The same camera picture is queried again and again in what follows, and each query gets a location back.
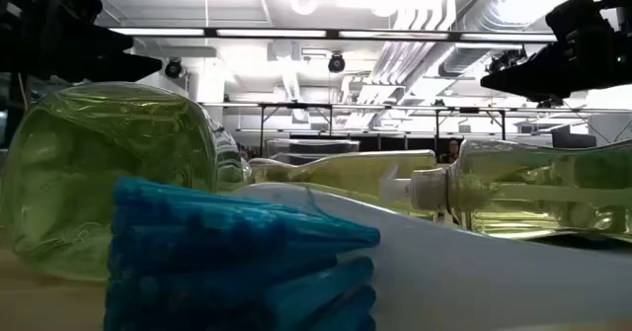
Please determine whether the blue and white dish brush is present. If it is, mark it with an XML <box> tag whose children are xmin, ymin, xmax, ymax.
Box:
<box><xmin>103</xmin><ymin>175</ymin><xmax>632</xmax><ymax>331</ymax></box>

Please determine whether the yellow-green dish soap bottle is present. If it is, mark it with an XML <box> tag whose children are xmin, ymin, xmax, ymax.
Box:
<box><xmin>249</xmin><ymin>148</ymin><xmax>438</xmax><ymax>219</ymax></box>
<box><xmin>0</xmin><ymin>81</ymin><xmax>251</xmax><ymax>283</ymax></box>
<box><xmin>379</xmin><ymin>137</ymin><xmax>632</xmax><ymax>246</ymax></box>

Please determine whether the person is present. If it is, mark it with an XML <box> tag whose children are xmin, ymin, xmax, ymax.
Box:
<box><xmin>441</xmin><ymin>138</ymin><xmax>463</xmax><ymax>164</ymax></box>

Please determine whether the long ceiling light bar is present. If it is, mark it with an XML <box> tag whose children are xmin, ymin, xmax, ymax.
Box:
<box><xmin>106</xmin><ymin>26</ymin><xmax>559</xmax><ymax>44</ymax></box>

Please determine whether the black frame workstation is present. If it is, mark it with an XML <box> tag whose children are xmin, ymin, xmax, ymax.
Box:
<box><xmin>259</xmin><ymin>102</ymin><xmax>335</xmax><ymax>157</ymax></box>
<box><xmin>434</xmin><ymin>107</ymin><xmax>508</xmax><ymax>142</ymax></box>

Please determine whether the black computer monitor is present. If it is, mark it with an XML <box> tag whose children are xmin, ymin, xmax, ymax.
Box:
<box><xmin>551</xmin><ymin>131</ymin><xmax>598</xmax><ymax>149</ymax></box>

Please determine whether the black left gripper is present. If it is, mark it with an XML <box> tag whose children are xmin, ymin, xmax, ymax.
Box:
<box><xmin>0</xmin><ymin>0</ymin><xmax>164</xmax><ymax>83</ymax></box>

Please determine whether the silver ventilation duct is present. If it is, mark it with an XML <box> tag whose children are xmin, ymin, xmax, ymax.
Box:
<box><xmin>436</xmin><ymin>0</ymin><xmax>613</xmax><ymax>78</ymax></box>

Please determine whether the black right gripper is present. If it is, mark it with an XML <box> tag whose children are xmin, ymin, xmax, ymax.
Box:
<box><xmin>481</xmin><ymin>0</ymin><xmax>632</xmax><ymax>100</ymax></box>

